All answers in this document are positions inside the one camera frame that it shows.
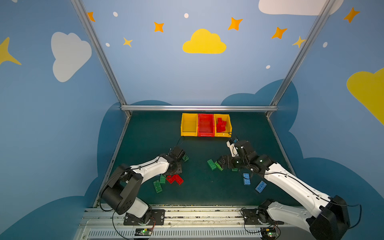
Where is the red lego brick pair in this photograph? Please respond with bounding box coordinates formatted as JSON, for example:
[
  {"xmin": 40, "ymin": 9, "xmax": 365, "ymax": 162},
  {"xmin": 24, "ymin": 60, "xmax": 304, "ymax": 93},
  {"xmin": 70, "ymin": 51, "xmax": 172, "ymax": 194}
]
[{"xmin": 166, "ymin": 175, "xmax": 184, "ymax": 186}]

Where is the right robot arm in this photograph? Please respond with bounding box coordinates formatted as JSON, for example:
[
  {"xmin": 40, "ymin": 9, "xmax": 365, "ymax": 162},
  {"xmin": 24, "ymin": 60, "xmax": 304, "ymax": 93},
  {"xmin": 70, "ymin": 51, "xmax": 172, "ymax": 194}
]
[{"xmin": 217, "ymin": 140, "xmax": 353, "ymax": 240}]

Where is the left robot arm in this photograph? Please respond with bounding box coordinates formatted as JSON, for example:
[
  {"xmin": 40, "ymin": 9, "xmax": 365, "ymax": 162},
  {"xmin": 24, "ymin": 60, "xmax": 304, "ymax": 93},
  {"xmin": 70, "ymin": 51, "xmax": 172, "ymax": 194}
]
[{"xmin": 100, "ymin": 146, "xmax": 186, "ymax": 224}]

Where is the blue lego brick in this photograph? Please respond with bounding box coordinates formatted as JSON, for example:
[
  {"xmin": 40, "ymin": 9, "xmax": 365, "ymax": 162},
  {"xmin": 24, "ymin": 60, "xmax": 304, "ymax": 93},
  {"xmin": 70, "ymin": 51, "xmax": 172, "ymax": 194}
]
[{"xmin": 243, "ymin": 173, "xmax": 251, "ymax": 186}]

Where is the small green lego brick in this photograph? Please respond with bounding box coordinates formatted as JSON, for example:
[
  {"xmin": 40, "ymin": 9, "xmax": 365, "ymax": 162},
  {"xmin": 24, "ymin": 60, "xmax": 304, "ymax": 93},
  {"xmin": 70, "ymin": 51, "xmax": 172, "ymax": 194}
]
[{"xmin": 160, "ymin": 175, "xmax": 166, "ymax": 184}]

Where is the bright green lego brick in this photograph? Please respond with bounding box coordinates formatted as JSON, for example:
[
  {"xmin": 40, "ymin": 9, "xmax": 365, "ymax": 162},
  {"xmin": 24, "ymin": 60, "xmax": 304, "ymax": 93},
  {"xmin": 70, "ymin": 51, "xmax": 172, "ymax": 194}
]
[{"xmin": 215, "ymin": 162, "xmax": 223, "ymax": 171}]

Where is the blue lego plate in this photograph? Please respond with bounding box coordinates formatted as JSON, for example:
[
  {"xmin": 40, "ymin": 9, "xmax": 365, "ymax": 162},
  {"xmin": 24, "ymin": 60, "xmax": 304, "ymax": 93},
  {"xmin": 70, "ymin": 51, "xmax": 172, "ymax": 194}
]
[{"xmin": 255, "ymin": 181, "xmax": 267, "ymax": 193}]

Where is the left yellow plastic bin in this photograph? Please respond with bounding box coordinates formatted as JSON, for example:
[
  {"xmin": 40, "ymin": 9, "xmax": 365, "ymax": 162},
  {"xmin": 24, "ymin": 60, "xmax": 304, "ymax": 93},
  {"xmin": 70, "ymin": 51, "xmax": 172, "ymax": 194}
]
[{"xmin": 181, "ymin": 113, "xmax": 198, "ymax": 137}]

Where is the yellow plastic bin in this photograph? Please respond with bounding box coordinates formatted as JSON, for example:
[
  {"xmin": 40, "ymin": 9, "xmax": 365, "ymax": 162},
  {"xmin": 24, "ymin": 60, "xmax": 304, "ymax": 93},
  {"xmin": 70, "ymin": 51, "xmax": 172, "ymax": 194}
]
[
  {"xmin": 214, "ymin": 114, "xmax": 233, "ymax": 138},
  {"xmin": 181, "ymin": 113, "xmax": 198, "ymax": 137}
]

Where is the green lego plate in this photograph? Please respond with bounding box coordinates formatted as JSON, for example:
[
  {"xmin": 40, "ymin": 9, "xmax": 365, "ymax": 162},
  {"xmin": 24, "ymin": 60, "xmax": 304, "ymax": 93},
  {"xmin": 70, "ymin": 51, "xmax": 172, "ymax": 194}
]
[{"xmin": 153, "ymin": 180, "xmax": 163, "ymax": 194}]

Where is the right yellow plastic bin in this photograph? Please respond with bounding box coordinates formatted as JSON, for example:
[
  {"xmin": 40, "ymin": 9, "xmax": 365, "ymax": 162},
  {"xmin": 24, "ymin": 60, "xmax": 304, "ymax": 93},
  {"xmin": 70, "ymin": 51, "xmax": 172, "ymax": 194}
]
[{"xmin": 214, "ymin": 114, "xmax": 233, "ymax": 138}]

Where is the red plastic bin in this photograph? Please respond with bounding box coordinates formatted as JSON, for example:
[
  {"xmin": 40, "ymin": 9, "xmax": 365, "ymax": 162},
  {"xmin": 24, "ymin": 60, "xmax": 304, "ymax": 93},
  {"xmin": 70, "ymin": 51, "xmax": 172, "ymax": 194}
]
[{"xmin": 198, "ymin": 114, "xmax": 215, "ymax": 137}]

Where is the right green circuit board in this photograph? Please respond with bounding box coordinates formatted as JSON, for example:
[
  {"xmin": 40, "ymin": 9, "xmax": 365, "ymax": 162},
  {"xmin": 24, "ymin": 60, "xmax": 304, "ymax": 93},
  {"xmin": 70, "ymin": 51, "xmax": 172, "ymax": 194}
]
[{"xmin": 260, "ymin": 228, "xmax": 279, "ymax": 240}]

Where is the green circuit board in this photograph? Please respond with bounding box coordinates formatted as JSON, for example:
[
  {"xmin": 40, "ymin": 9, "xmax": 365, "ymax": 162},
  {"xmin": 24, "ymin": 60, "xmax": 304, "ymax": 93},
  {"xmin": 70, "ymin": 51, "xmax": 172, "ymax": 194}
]
[
  {"xmin": 260, "ymin": 228, "xmax": 279, "ymax": 240},
  {"xmin": 135, "ymin": 229, "xmax": 152, "ymax": 237}
]

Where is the left green circuit board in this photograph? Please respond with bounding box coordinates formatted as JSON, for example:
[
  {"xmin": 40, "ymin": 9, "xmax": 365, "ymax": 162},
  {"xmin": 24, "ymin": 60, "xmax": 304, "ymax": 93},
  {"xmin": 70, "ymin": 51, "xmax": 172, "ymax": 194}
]
[{"xmin": 135, "ymin": 229, "xmax": 152, "ymax": 237}]

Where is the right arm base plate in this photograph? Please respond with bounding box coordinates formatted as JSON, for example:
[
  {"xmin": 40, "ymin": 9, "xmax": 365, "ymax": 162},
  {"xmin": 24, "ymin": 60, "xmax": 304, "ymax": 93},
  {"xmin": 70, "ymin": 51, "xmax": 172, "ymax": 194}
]
[{"xmin": 240, "ymin": 199, "xmax": 285, "ymax": 225}]

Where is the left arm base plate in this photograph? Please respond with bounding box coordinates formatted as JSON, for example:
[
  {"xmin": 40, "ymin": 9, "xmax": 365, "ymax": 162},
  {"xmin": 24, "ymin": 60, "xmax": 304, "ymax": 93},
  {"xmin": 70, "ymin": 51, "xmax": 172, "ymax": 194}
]
[{"xmin": 124, "ymin": 209, "xmax": 166, "ymax": 226}]

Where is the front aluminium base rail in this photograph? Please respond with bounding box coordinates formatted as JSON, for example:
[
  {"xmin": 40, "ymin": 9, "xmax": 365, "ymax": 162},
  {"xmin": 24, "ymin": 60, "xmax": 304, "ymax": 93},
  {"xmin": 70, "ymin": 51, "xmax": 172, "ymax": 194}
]
[{"xmin": 71, "ymin": 205, "xmax": 334, "ymax": 240}]

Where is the right aluminium frame post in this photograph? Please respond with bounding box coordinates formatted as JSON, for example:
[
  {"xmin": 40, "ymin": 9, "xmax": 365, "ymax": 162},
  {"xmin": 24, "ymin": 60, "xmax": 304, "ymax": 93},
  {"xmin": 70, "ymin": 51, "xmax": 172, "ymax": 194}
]
[{"xmin": 266, "ymin": 0, "xmax": 337, "ymax": 119}]

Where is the aluminium frame post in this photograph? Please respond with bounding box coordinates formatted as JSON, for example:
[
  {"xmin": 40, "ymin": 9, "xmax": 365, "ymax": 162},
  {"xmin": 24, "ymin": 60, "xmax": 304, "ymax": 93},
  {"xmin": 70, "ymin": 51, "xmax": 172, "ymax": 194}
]
[
  {"xmin": 71, "ymin": 0, "xmax": 127, "ymax": 107},
  {"xmin": 266, "ymin": 0, "xmax": 337, "ymax": 119}
]

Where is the left aluminium frame post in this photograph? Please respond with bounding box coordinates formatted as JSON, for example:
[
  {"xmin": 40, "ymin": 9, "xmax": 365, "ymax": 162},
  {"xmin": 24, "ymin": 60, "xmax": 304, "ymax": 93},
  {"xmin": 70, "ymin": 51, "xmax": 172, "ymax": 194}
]
[{"xmin": 71, "ymin": 0, "xmax": 127, "ymax": 107}]

